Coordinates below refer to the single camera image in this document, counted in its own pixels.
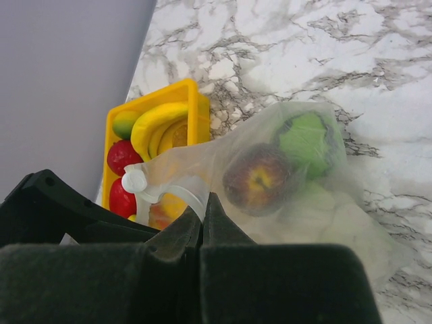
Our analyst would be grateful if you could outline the dark red apple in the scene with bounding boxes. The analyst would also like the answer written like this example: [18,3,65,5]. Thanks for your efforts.
[222,143,294,217]

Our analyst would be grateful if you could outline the green striped ball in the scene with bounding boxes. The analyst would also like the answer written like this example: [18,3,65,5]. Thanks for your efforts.
[271,111,347,180]

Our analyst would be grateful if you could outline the red chili pepper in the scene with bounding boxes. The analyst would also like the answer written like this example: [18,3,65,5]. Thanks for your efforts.
[109,178,137,219]

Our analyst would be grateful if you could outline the clear zip top bag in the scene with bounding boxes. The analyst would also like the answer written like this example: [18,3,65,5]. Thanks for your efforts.
[121,101,414,288]

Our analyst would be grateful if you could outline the yellow banana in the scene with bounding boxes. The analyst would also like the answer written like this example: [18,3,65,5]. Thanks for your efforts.
[131,102,188,162]

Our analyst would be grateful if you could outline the red tomato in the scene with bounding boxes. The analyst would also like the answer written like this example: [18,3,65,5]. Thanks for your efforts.
[106,140,143,176]

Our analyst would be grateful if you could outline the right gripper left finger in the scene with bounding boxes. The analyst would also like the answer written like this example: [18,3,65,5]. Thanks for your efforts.
[1,209,201,323]

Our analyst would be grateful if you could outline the yellow plastic tray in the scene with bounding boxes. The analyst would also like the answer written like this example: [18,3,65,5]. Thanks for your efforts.
[101,79,210,209]

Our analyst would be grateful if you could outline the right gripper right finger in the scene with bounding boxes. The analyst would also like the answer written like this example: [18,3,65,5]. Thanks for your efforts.
[200,193,381,323]

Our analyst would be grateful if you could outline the green mango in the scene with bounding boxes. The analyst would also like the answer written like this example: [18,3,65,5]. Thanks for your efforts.
[112,110,142,140]

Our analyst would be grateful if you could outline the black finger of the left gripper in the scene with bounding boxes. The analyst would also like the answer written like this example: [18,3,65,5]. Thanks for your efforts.
[1,169,159,247]

